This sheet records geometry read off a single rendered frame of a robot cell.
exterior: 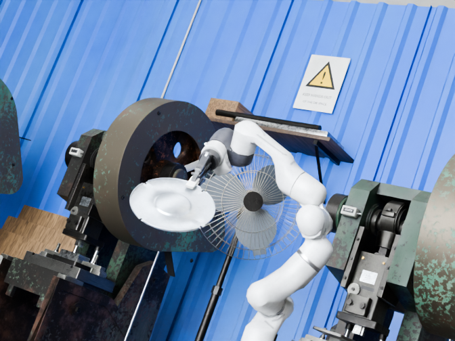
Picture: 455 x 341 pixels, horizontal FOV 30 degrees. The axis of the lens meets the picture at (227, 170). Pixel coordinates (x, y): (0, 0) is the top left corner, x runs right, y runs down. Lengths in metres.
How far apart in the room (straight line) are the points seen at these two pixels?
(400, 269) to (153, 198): 1.23
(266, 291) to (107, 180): 1.57
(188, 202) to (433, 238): 1.00
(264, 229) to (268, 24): 2.23
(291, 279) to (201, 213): 0.42
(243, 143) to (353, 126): 2.39
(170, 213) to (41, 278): 1.87
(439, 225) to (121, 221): 1.73
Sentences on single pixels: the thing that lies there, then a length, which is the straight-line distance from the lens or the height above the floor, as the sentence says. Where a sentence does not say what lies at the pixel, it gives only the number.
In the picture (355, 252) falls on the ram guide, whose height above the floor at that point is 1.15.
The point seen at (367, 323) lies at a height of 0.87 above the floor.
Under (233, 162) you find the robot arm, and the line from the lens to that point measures 3.16.
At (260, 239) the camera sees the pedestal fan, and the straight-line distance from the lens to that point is 4.25.
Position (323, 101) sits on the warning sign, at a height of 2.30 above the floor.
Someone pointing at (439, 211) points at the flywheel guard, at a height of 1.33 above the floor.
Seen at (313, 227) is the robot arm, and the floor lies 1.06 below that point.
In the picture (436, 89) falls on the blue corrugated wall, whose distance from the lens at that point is 5.34.
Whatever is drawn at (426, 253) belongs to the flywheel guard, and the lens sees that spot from 3.32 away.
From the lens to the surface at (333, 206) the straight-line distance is 3.86.
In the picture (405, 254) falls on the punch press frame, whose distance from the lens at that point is 3.62.
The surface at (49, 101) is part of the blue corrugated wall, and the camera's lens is 7.12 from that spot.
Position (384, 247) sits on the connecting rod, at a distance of 3.77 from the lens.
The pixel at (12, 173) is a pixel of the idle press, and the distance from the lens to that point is 6.08.
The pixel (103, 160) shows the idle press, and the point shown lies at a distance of 4.31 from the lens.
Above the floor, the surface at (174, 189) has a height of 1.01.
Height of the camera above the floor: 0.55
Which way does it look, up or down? 12 degrees up
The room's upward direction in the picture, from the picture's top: 20 degrees clockwise
